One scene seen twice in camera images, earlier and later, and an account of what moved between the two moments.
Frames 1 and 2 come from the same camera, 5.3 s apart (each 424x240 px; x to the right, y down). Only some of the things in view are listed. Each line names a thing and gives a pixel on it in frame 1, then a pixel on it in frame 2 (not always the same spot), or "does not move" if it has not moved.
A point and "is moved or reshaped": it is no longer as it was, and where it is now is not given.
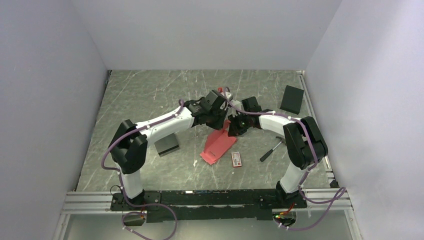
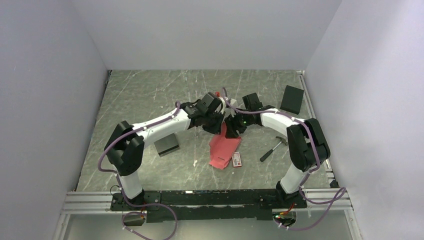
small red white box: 236,159 does not move
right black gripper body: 240,123 does not move
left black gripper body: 217,118 does not move
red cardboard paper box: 217,142 is moved or reshaped
